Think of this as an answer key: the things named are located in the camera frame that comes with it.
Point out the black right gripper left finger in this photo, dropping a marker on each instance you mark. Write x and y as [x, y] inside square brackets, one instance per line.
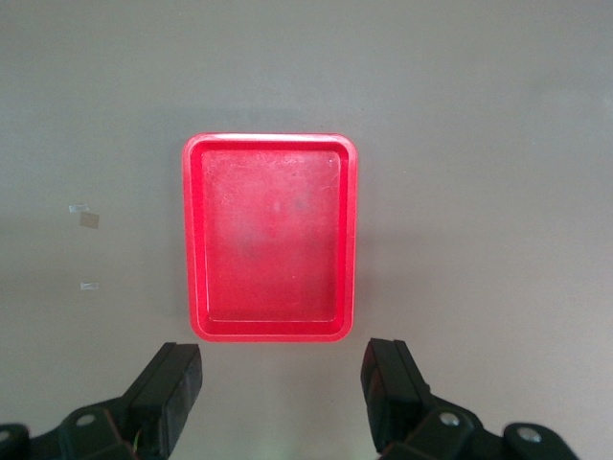
[163, 397]

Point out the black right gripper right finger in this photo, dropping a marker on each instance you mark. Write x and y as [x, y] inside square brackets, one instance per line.
[397, 397]

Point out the clear tape piece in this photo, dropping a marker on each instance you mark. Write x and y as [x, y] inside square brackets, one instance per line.
[78, 208]
[90, 285]

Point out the red plastic tray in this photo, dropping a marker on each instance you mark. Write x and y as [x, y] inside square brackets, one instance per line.
[270, 239]

